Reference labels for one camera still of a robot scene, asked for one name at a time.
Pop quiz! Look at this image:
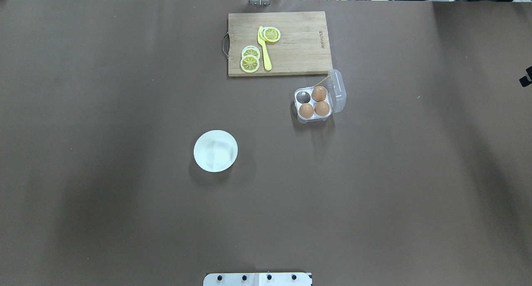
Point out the brown egg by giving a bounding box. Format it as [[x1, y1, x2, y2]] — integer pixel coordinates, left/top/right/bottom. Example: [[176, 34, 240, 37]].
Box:
[[298, 103, 314, 119]]

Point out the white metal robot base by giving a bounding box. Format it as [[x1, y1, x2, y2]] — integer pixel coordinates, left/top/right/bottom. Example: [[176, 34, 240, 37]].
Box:
[[203, 272, 313, 286]]

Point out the clear plastic egg box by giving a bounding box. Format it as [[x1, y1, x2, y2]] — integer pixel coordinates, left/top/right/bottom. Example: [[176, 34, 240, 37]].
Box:
[[293, 69, 347, 123]]

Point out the brown egg rear box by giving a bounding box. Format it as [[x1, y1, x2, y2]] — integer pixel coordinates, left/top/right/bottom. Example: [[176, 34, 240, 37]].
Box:
[[314, 101, 330, 117]]

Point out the brown egg box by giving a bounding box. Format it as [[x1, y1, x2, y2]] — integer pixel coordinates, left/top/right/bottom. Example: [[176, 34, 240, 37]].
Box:
[[311, 86, 327, 102], [314, 101, 330, 117]]

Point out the brown egg front box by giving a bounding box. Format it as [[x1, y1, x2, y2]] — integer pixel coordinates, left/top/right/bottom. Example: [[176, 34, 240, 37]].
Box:
[[311, 86, 327, 102]]

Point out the white round bowl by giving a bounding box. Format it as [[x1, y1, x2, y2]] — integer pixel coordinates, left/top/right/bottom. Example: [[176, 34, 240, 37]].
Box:
[[193, 130, 238, 173]]

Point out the yellow plastic knife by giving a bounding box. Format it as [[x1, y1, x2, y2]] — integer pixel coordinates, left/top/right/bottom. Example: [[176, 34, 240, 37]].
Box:
[[257, 26, 272, 71]]

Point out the lemon slice top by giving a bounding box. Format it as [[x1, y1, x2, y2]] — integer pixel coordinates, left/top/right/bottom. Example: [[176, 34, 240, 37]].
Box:
[[241, 54, 260, 73]]

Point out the bamboo cutting board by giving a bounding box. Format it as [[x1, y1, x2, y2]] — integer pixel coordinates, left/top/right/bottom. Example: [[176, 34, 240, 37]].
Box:
[[228, 11, 333, 77]]

